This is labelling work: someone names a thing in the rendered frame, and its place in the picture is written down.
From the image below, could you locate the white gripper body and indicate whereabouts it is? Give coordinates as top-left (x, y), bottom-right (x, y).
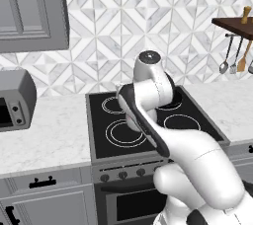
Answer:
top-left (126, 112), bottom-right (144, 133)

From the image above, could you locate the black glass hob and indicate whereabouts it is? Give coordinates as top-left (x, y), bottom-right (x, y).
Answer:
top-left (85, 85), bottom-right (231, 167)

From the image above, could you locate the grey drawer front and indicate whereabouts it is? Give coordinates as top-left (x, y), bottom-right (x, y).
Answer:
top-left (226, 141), bottom-right (253, 165)
top-left (0, 166), bottom-right (93, 197)

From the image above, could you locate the grey oven door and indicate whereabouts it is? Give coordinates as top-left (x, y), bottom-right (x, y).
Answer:
top-left (94, 183), bottom-right (170, 225)

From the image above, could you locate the hanging metal ladle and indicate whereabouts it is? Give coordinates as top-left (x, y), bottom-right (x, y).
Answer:
top-left (218, 35), bottom-right (235, 75)

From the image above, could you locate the hanging metal slotted turner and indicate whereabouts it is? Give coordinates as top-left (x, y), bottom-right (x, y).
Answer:
top-left (228, 37), bottom-right (244, 75)

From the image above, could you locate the grey base cupboard door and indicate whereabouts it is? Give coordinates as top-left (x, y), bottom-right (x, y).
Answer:
top-left (232, 161), bottom-right (253, 186)
top-left (0, 184), bottom-right (99, 225)

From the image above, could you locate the grey toaster oven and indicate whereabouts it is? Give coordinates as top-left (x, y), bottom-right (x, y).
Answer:
top-left (0, 68), bottom-right (38, 133)

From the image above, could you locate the hanging wooden spatula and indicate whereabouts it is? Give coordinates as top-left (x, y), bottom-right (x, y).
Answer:
top-left (236, 39), bottom-right (253, 73)

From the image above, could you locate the dark wooden shelf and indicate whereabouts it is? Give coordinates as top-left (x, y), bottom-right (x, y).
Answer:
top-left (211, 16), bottom-right (253, 41)

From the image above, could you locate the black oven door handle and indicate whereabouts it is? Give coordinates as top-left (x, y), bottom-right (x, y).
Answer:
top-left (100, 180), bottom-right (160, 194)

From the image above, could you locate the black cupboard door handle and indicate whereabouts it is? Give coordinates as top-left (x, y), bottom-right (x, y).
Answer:
top-left (4, 205), bottom-right (22, 225)

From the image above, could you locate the grey wall cupboard door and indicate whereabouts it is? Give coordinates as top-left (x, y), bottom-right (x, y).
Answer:
top-left (0, 0), bottom-right (70, 54)

